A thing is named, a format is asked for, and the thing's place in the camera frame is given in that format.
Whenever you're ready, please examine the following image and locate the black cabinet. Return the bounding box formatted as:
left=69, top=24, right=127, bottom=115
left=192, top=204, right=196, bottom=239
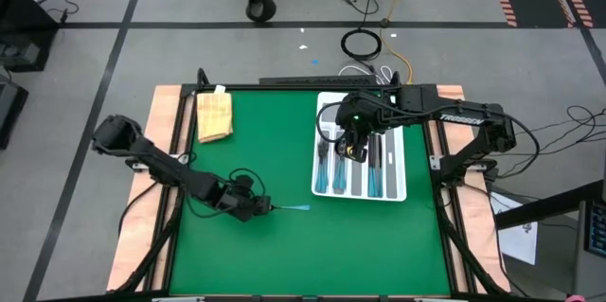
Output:
left=0, top=0, right=61, bottom=74

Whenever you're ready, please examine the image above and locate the grey left arm base bracket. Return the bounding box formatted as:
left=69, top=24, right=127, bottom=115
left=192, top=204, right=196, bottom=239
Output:
left=125, top=157, right=153, bottom=171

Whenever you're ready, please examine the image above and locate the long black bar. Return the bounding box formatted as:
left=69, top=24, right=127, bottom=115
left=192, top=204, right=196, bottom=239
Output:
left=258, top=74, right=380, bottom=87

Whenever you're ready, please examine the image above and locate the yellow folded checked cloth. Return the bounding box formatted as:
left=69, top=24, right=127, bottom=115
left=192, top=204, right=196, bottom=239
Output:
left=195, top=84, right=235, bottom=145

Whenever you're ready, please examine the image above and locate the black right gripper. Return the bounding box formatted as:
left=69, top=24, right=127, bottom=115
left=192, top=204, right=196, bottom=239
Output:
left=335, top=92, right=401, bottom=164

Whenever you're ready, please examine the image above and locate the black box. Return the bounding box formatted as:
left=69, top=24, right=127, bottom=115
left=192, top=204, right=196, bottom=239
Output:
left=0, top=72, right=29, bottom=151

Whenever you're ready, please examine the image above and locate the copper-coloured base board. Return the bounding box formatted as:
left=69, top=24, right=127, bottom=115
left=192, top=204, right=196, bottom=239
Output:
left=106, top=83, right=512, bottom=293

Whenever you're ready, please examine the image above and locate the blue-screen monitor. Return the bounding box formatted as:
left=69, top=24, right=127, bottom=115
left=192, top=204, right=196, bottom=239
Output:
left=581, top=199, right=606, bottom=259

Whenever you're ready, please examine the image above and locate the black diagonal frame strut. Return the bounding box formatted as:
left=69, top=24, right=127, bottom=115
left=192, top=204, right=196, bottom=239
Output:
left=494, top=179, right=606, bottom=230

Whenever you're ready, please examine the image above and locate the white floor cable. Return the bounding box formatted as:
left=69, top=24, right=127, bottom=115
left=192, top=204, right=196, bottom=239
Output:
left=337, top=63, right=394, bottom=85

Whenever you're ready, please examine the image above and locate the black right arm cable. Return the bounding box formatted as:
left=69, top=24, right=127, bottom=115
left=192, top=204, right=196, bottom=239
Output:
left=314, top=99, right=354, bottom=147

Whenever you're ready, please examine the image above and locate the white paper sheet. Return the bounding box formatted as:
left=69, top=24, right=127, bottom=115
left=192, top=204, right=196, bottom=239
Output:
left=489, top=191, right=540, bottom=266

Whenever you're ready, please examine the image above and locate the white cutlery tray organizer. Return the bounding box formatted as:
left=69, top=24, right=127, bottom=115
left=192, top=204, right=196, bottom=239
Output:
left=311, top=91, right=408, bottom=203

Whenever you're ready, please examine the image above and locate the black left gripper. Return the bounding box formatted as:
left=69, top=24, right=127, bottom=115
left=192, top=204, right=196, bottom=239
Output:
left=207, top=174, right=274, bottom=222

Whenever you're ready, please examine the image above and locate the large coiled black cable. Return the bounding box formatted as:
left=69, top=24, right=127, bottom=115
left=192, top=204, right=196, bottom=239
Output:
left=340, top=27, right=383, bottom=62

